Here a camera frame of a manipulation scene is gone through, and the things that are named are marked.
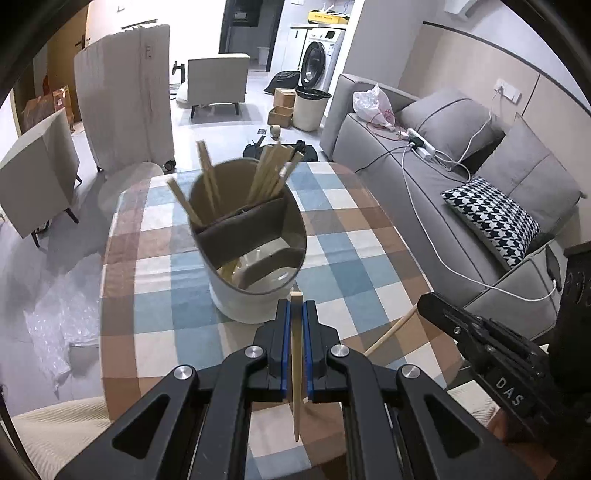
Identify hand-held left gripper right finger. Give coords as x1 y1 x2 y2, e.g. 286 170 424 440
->
302 299 539 480

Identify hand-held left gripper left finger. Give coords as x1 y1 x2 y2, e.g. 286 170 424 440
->
55 299 293 480

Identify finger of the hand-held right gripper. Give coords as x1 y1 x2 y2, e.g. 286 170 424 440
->
417 294 491 366
428 292 533 354

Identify single wooden chopstick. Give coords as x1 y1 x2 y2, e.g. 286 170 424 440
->
362 305 421 357
290 291 305 443

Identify grey oval utensil holder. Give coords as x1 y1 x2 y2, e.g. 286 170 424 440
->
188 157 308 325

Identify bunch of wooden chopsticks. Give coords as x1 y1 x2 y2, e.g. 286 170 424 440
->
166 140 305 282

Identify person's right hand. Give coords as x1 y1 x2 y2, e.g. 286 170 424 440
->
487 410 555 462

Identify black phone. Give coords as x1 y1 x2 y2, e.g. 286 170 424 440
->
546 246 563 288

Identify houndstooth pillow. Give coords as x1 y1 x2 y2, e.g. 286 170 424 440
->
441 176 541 271

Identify grey sofa cushion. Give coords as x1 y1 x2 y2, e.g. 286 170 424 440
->
399 89 506 160
475 113 583 241

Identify clear bubble wrap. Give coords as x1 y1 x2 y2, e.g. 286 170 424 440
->
25 277 105 388

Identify white power strip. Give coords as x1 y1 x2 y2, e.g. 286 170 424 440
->
406 128 437 160

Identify grey sofa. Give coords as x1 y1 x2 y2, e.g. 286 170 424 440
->
320 73 591 342

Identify black floor bag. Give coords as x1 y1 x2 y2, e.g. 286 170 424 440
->
243 141 319 162

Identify white plastic bag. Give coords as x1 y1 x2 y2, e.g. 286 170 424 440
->
353 84 395 129

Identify beige trash bin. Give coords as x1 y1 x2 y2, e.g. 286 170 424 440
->
293 87 332 132

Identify open cardboard box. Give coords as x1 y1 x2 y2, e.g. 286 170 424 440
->
268 106 295 129

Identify large grey bedside cabinet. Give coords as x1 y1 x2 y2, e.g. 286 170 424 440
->
0 107 83 250

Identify black trash bag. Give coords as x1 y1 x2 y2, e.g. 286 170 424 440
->
264 71 301 95

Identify white washing machine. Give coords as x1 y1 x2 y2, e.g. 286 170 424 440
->
288 25 347 93

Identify small grey bedside cabinet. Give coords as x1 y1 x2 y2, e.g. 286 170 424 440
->
187 53 251 121

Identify cream hard-shell suitcase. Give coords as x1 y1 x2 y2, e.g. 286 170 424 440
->
74 23 177 174

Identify yellow box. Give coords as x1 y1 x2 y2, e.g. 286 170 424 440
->
307 9 349 25

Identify brown cardboard boxes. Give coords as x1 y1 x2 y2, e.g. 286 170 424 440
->
22 85 75 134

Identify dark glass door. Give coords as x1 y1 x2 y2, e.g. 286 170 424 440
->
221 0 287 70

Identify wooden door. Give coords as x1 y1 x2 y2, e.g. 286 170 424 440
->
46 9 90 97

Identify long white charging cable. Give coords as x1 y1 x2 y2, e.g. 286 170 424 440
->
401 148 557 302

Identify black power cable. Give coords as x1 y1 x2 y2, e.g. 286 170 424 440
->
358 148 409 174

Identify white wall socket cable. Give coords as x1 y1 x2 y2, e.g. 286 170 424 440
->
462 90 502 158

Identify white wall socket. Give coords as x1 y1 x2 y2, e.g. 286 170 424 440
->
494 79 522 104

